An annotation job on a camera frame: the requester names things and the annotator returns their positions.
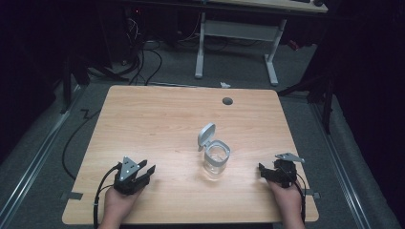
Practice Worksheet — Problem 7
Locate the person's left hand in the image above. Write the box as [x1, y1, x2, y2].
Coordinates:
[102, 183, 145, 225]

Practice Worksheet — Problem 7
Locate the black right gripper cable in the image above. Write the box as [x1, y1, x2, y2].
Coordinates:
[294, 178, 308, 224]

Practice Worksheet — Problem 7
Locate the bundle of black cables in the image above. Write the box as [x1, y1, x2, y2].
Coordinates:
[125, 18, 164, 87]

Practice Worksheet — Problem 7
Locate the glass jar with grey lid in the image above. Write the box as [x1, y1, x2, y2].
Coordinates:
[197, 122, 233, 182]

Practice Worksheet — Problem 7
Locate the white-framed wooden desk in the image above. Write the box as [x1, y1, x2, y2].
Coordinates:
[193, 0, 330, 87]

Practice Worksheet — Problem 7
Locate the black metal stand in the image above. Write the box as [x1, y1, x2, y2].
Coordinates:
[277, 72, 336, 135]
[59, 55, 92, 115]

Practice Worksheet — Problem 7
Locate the black floor cable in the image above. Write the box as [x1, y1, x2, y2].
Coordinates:
[61, 109, 102, 181]

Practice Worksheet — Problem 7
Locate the person's right hand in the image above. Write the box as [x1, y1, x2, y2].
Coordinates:
[266, 178, 304, 221]

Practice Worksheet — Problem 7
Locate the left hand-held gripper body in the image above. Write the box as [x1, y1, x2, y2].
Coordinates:
[113, 156, 151, 196]

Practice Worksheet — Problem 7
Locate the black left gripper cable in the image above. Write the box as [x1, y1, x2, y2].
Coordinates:
[93, 162, 124, 229]

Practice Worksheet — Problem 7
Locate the metal floor rail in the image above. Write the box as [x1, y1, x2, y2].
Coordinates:
[309, 102, 373, 229]
[0, 85, 84, 229]

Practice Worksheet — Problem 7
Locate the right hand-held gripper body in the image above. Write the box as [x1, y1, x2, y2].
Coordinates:
[266, 152, 306, 189]

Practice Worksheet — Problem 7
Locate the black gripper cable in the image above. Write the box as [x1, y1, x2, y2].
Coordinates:
[93, 162, 124, 229]
[294, 178, 308, 224]

